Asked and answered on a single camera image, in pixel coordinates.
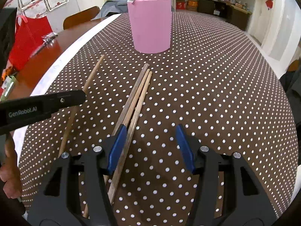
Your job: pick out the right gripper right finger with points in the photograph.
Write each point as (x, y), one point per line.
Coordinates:
(228, 191)

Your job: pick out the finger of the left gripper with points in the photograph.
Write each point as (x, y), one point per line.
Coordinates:
(20, 112)

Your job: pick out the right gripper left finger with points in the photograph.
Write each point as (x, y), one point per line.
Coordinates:
(58, 199)

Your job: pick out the person's left hand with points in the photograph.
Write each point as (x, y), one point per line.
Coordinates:
(10, 173)

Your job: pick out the red gift bag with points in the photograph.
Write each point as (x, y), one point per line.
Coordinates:
(28, 37)

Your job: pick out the clear plastic packet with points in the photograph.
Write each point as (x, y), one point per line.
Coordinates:
(48, 38)

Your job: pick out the brown wooden chair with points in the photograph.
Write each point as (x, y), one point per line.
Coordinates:
(81, 17)

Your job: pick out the dark wooden chopstick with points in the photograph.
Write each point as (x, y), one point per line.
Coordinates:
(130, 99)

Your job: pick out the brown polka dot tablecloth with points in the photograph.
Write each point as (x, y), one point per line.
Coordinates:
(214, 81)

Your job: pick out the dark jacket on chair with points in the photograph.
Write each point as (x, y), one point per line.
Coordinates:
(291, 84)

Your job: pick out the pink cylindrical utensil holder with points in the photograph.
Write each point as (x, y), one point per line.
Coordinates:
(150, 22)

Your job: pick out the dark wooden sideboard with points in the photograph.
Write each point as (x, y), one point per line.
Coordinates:
(231, 14)

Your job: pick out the red paper wall ornament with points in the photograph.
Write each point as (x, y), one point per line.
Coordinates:
(269, 4)

